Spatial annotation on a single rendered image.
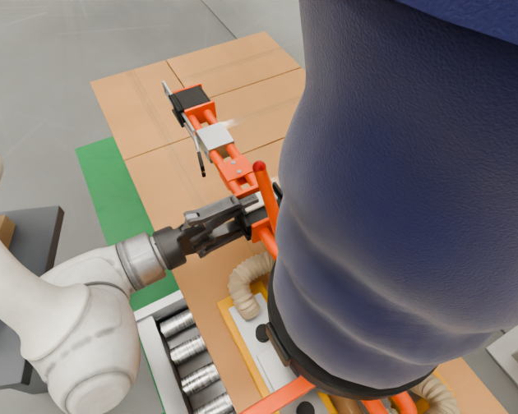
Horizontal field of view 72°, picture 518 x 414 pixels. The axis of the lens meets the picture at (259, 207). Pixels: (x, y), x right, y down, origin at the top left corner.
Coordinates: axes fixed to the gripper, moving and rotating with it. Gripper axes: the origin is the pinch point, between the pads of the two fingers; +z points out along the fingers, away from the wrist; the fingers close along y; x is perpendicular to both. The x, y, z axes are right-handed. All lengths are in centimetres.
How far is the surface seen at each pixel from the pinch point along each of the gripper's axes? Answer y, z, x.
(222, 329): 12.5, -15.8, 13.9
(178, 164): 53, -2, -67
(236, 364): 12.5, -16.2, 20.7
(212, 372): 52, -22, 11
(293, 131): -41.6, -8.8, 21.8
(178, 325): 53, -26, -6
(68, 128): 106, -46, -183
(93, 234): 106, -52, -93
